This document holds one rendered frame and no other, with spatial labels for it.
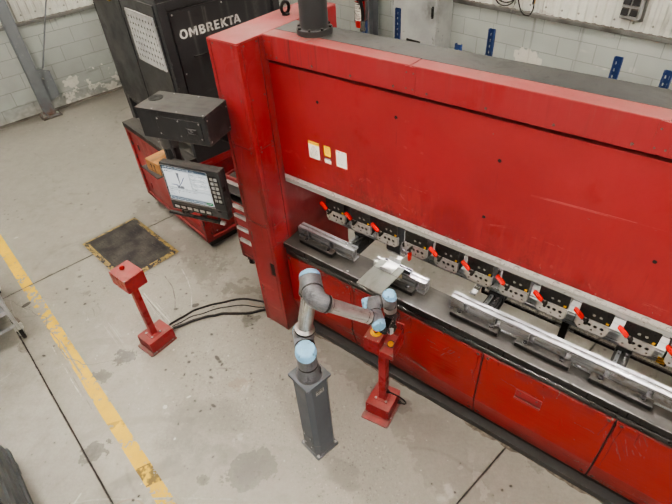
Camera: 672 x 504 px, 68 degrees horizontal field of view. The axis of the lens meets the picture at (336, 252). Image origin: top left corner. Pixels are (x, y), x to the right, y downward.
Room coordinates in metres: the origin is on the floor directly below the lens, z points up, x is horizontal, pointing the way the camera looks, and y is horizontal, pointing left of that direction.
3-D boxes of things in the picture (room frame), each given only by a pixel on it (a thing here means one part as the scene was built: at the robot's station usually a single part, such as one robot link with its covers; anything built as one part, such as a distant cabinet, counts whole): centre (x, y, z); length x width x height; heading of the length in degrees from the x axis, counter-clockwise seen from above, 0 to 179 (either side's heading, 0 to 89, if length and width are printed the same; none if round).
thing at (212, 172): (2.78, 0.85, 1.42); 0.45 x 0.12 x 0.36; 64
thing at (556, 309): (1.73, -1.09, 1.26); 0.15 x 0.09 x 0.17; 49
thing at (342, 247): (2.74, 0.05, 0.92); 0.50 x 0.06 x 0.10; 49
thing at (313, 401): (1.73, 0.21, 0.39); 0.18 x 0.18 x 0.77; 40
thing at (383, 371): (1.98, -0.25, 0.39); 0.05 x 0.05 x 0.54; 57
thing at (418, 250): (2.26, -0.49, 1.26); 0.15 x 0.09 x 0.17; 49
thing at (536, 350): (1.67, -1.08, 0.89); 0.30 x 0.05 x 0.03; 49
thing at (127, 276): (2.73, 1.52, 0.41); 0.25 x 0.20 x 0.83; 139
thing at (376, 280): (2.26, -0.27, 1.00); 0.26 x 0.18 x 0.01; 139
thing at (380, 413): (1.96, -0.24, 0.06); 0.25 x 0.20 x 0.12; 147
